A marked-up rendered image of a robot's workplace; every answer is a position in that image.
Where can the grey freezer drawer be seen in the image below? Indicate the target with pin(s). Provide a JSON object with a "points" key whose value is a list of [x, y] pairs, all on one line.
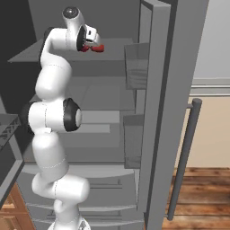
{"points": [[113, 194]]}

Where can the wooden cupboard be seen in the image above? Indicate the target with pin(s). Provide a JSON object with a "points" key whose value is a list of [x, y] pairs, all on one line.
{"points": [[13, 212]]}

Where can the red steak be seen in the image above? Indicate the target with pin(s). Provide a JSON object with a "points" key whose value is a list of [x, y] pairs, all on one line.
{"points": [[97, 48]]}

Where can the dark grey fridge door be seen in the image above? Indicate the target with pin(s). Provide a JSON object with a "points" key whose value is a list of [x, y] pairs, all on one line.
{"points": [[12, 75]]}

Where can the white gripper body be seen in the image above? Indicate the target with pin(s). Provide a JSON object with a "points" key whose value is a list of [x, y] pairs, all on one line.
{"points": [[95, 37]]}

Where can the grey fridge shelf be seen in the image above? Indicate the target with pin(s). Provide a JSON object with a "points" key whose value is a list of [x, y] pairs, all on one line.
{"points": [[101, 95], [116, 52]]}

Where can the clear fridge door bin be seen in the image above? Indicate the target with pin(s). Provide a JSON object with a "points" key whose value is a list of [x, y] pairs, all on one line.
{"points": [[133, 140], [137, 66]]}

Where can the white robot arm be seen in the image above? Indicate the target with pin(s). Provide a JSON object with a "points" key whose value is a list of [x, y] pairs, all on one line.
{"points": [[49, 116]]}

